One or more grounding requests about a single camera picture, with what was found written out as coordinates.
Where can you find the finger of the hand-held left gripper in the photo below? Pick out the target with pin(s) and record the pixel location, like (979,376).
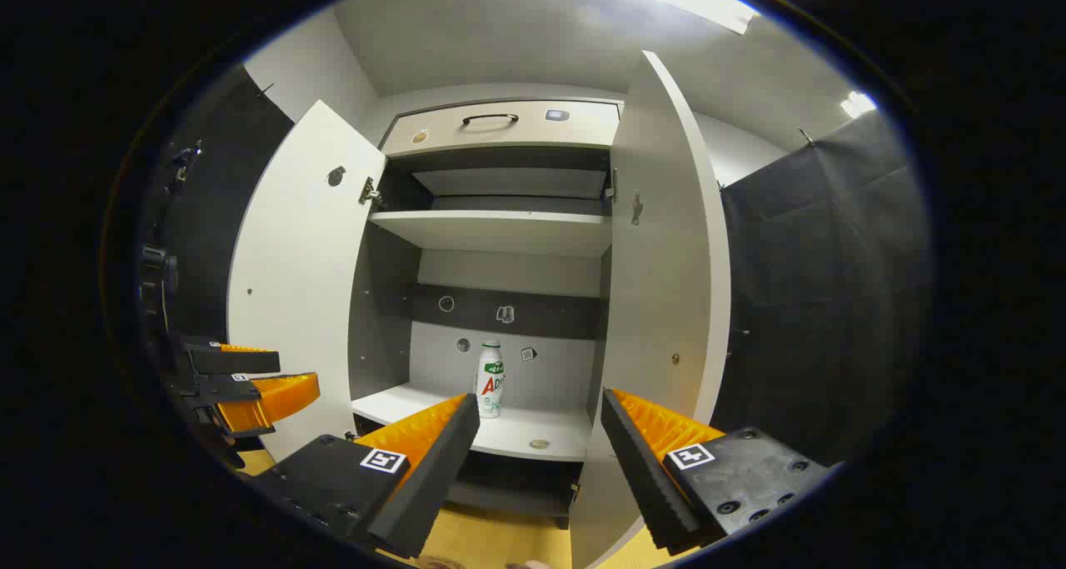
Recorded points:
(237,362)
(225,391)

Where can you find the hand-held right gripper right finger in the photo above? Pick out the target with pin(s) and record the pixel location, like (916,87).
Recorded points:
(637,469)

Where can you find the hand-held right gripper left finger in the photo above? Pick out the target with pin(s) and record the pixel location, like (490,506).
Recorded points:
(433,477)

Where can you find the white cabinet door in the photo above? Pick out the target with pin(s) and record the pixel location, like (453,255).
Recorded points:
(291,286)
(666,286)

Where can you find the white bottle green cap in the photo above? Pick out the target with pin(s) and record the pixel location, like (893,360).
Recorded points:
(490,381)

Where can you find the white cabinet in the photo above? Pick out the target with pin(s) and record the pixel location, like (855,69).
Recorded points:
(541,369)

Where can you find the white cabinet shelf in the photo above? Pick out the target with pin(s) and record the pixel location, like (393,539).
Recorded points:
(500,232)
(391,401)

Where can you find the metal door hinge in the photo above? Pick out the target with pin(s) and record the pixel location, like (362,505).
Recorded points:
(371,192)
(612,186)

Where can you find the white cabinet drawer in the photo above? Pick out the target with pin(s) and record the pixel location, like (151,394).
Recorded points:
(583,132)

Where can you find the black backdrop cloth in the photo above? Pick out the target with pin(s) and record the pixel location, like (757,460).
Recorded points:
(833,261)

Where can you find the small ceiling light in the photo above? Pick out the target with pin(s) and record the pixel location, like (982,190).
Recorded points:
(858,104)

